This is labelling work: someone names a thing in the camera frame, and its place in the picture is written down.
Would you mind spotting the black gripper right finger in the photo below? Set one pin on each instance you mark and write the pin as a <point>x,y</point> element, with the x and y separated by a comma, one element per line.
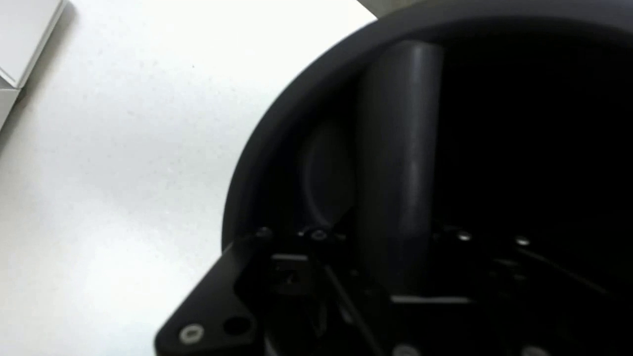
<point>521,298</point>

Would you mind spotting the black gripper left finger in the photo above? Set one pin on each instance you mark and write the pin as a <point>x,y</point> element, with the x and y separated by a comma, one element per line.
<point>224,310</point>

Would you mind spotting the black round cup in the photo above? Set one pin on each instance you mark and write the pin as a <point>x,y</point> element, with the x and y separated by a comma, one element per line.
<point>527,120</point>

